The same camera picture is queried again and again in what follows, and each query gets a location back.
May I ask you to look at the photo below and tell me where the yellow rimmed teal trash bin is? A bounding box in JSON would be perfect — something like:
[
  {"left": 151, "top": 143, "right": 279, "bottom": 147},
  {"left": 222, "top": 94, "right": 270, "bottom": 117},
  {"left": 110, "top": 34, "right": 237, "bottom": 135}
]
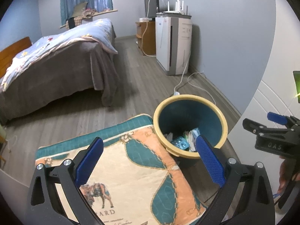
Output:
[{"left": 153, "top": 94, "right": 228, "bottom": 159}]

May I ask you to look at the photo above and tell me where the blue pill blister pack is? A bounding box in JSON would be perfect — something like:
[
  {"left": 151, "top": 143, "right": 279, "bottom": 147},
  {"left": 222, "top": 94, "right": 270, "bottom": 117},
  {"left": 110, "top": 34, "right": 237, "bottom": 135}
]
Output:
[{"left": 171, "top": 136, "right": 190, "bottom": 151}]

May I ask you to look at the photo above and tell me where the wooden tv cabinet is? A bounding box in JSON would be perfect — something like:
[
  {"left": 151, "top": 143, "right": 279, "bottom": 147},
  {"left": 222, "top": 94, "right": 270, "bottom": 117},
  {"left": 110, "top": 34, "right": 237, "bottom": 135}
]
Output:
[{"left": 135, "top": 21, "right": 156, "bottom": 56}]

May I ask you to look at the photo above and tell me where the white air purifier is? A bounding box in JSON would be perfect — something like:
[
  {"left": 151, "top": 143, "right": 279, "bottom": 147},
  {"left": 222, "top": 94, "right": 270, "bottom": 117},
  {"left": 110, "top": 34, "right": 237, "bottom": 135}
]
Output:
[{"left": 155, "top": 13, "right": 192, "bottom": 76}]

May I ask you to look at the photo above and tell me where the bed with grey cover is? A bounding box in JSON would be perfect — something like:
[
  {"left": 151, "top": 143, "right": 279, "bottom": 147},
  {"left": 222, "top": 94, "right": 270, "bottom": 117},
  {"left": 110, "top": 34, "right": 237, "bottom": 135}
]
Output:
[{"left": 1, "top": 41, "right": 119, "bottom": 125}]

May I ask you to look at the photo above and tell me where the light blue floral quilt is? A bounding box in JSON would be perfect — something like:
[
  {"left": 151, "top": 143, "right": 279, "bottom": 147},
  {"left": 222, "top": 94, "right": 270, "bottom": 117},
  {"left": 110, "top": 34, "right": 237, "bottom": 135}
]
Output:
[{"left": 1, "top": 18, "right": 118, "bottom": 92}]

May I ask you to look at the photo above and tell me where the person's right hand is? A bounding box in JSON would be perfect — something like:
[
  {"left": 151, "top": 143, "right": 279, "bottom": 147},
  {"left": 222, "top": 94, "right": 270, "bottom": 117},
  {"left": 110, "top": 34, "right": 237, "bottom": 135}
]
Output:
[{"left": 277, "top": 156, "right": 294, "bottom": 194}]

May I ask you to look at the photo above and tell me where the black tv monitor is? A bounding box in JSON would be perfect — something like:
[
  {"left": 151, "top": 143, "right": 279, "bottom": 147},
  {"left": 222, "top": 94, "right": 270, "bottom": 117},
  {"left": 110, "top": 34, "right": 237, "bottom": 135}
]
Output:
[{"left": 144, "top": 0, "right": 160, "bottom": 19}]

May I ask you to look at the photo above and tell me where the patterned teal orange rug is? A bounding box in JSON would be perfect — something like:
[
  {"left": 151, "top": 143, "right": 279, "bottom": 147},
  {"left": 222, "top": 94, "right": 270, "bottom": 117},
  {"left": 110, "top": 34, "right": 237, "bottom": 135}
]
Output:
[{"left": 35, "top": 114, "right": 206, "bottom": 224}]

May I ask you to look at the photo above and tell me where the white wifi router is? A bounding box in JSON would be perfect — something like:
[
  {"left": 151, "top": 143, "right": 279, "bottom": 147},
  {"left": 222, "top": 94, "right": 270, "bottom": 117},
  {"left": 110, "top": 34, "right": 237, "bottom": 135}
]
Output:
[{"left": 163, "top": 0, "right": 188, "bottom": 15}]

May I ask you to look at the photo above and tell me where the clothes pile on windowsill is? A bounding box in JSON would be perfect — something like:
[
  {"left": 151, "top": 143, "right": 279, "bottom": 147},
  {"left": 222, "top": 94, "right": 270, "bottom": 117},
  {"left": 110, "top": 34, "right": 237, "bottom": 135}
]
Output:
[{"left": 66, "top": 1, "right": 99, "bottom": 30}]

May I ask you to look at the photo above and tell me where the wooden headboard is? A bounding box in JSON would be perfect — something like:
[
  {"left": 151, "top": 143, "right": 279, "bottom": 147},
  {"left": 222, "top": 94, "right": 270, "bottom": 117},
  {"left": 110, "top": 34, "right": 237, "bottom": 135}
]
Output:
[{"left": 0, "top": 37, "right": 32, "bottom": 78}]

